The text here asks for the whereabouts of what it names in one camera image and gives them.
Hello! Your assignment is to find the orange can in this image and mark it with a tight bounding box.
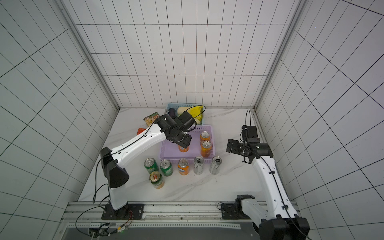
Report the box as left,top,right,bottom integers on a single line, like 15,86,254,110
200,131,211,144
178,159,190,176
179,146,190,153
201,141,212,158

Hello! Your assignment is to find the purple plastic basket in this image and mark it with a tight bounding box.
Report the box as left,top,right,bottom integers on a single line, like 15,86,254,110
159,125,216,164

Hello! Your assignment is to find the white Monster can back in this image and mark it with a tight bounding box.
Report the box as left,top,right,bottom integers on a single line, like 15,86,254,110
210,156,222,175

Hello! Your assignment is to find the white monster can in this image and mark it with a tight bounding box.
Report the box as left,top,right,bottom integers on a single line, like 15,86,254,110
194,156,204,175
210,156,222,175

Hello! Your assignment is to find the green soda can back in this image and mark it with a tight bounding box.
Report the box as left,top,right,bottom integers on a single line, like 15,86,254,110
160,160,173,177

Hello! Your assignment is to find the green soda can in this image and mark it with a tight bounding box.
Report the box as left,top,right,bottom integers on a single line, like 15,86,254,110
144,158,159,174
160,160,173,177

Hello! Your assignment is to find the green soda can front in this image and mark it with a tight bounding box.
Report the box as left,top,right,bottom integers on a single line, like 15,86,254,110
144,158,159,174

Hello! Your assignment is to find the green can gold lid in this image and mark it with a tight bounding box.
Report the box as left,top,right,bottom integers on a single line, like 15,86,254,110
149,171,165,189

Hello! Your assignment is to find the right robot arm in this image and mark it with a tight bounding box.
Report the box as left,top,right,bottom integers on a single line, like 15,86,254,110
227,139,310,240

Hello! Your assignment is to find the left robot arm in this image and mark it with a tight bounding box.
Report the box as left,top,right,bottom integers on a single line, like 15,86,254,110
100,111,197,211

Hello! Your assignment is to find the blue plastic basket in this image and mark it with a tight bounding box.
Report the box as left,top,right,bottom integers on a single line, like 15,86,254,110
166,103,205,125

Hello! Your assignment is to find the purple eggplant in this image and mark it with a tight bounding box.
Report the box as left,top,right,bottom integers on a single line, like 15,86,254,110
168,108,177,119

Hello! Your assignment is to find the green snack packet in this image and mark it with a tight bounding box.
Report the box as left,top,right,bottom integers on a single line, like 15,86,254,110
144,112,160,127

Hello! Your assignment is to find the yellow napa cabbage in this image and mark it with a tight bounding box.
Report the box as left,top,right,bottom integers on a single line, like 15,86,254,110
177,106,204,125

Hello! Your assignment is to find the red snack packet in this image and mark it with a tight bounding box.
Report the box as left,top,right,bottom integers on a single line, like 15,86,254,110
137,128,146,135

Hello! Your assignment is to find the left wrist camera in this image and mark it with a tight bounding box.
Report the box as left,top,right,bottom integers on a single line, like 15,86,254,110
179,111,197,133

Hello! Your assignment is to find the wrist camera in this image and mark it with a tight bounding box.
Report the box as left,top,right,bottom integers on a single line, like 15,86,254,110
179,111,197,133
242,125,260,143

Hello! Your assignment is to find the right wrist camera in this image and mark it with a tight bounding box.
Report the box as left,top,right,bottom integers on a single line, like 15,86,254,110
242,125,260,143

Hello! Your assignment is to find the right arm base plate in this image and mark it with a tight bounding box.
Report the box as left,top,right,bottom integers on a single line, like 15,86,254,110
219,203,240,220

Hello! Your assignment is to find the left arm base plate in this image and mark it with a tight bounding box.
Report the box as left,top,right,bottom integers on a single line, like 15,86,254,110
101,203,145,221

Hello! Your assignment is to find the aluminium mounting rail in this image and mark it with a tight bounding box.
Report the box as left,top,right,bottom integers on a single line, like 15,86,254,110
60,202,252,233

